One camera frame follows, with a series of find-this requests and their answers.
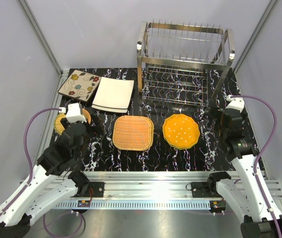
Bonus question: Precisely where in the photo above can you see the green wicker plate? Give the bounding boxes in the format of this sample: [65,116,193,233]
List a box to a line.
[54,109,92,135]

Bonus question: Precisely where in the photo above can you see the white black-rimmed square plate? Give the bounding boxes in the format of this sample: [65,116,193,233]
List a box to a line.
[92,77,134,109]

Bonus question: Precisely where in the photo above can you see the floral square ceramic plate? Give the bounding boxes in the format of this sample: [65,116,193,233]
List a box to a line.
[58,70,101,102]

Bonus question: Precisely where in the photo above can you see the orange octagonal plate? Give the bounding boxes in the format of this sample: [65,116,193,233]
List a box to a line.
[162,114,200,140]

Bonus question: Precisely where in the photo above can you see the green dotted plate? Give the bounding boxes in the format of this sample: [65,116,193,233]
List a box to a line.
[166,138,198,150]

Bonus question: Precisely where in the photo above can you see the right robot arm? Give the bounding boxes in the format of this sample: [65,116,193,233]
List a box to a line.
[207,108,282,238]

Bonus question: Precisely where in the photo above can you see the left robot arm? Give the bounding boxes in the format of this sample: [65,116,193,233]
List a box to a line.
[0,115,104,238]

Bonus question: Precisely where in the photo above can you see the steel two-tier dish rack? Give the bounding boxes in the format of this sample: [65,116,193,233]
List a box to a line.
[136,21,235,107]

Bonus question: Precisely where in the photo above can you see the black marble pattern mat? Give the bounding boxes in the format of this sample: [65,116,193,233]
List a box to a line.
[55,67,265,172]

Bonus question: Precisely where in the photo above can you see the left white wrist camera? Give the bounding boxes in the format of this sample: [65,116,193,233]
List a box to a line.
[58,103,87,123]

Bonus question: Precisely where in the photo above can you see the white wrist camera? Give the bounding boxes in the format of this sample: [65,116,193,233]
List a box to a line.
[58,103,87,123]
[225,95,245,113]

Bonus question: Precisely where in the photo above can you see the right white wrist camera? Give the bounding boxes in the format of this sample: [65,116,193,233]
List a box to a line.
[225,95,245,113]

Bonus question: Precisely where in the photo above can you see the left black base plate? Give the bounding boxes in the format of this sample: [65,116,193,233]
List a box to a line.
[82,181,105,198]

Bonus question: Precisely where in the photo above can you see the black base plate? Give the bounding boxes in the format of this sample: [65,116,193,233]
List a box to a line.
[82,181,105,198]
[190,182,220,198]

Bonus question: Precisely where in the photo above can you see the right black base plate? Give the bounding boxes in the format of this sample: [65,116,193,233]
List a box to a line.
[190,182,220,198]

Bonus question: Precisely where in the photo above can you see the aluminium mounting rail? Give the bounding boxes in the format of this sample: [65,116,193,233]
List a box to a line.
[15,171,282,211]

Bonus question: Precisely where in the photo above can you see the left aluminium frame post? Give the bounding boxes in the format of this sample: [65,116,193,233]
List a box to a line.
[17,0,63,77]

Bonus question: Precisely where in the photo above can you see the aluminium frame post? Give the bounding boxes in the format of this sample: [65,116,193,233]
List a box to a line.
[17,0,63,77]
[233,0,279,73]

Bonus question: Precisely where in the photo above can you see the right aluminium frame post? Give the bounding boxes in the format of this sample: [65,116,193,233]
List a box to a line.
[233,0,279,73]

